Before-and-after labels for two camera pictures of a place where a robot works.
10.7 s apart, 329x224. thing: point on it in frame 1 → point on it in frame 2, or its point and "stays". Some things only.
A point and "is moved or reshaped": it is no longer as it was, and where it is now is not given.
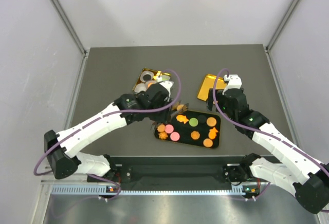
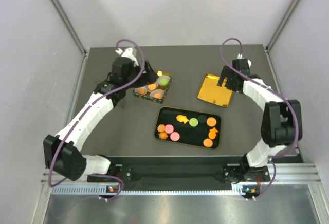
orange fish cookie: (182, 118) stays
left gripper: (165, 114) → (145, 78)
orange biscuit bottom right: (207, 142) stays
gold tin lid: (208, 82) stays
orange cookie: (180, 107) → (141, 91)
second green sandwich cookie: (193, 122) stays
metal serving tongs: (176, 107) is moved or reshaped
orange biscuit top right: (211, 122) stays
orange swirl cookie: (195, 135) is moved or reshaped
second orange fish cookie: (212, 133) stays
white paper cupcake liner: (140, 87) stays
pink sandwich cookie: (168, 128) stays
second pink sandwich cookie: (175, 136) stays
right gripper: (219, 97) → (227, 72)
